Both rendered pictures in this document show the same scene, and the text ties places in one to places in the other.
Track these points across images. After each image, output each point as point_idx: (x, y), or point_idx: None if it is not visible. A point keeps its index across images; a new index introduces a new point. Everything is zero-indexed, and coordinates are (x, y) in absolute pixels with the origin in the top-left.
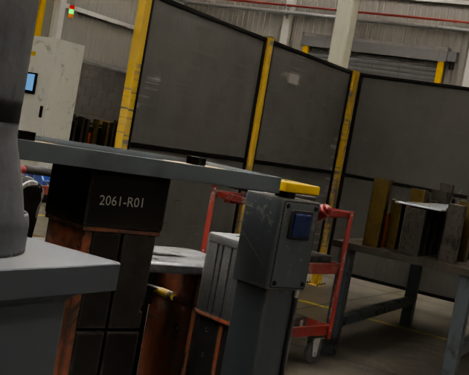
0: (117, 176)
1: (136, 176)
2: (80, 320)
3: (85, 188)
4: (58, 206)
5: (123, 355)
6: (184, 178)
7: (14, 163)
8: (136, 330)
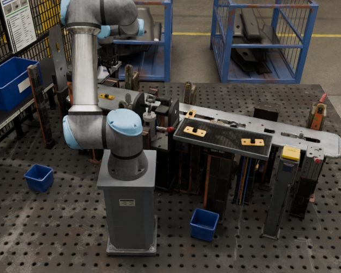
0: None
1: None
2: (209, 173)
3: None
4: None
5: (223, 183)
6: (229, 151)
7: (132, 165)
8: (227, 179)
